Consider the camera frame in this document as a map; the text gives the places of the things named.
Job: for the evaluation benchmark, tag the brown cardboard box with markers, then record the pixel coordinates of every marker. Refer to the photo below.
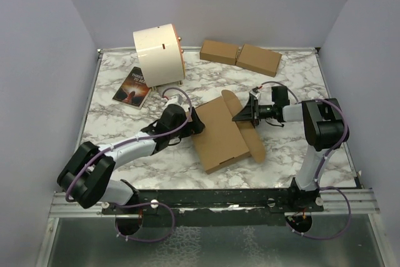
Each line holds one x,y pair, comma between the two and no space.
224,142

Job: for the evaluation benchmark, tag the aluminium table frame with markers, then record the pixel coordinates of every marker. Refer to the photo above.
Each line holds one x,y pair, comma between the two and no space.
75,238

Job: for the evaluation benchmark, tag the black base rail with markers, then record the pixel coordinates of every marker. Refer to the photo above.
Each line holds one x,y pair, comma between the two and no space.
216,207

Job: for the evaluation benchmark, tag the cream cylindrical container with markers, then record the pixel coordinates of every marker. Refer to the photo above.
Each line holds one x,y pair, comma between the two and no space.
160,55

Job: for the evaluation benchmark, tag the dark paperback book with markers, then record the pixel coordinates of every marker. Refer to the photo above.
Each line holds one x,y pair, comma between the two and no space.
133,91

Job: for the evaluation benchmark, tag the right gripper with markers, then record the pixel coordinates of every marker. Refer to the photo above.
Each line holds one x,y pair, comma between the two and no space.
249,113

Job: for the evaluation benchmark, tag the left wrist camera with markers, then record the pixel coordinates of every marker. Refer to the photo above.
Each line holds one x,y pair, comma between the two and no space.
176,99

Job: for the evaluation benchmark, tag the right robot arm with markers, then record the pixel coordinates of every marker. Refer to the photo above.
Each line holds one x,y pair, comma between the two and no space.
325,130

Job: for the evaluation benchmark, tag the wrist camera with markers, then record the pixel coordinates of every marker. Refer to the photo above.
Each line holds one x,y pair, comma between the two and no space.
255,94
176,99

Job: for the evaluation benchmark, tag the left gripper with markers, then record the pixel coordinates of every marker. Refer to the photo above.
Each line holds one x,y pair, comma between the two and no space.
194,127

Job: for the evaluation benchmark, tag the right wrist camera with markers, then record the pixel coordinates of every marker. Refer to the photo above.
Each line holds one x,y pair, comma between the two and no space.
255,94

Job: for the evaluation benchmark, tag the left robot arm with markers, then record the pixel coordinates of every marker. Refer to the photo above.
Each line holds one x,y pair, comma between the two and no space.
86,178

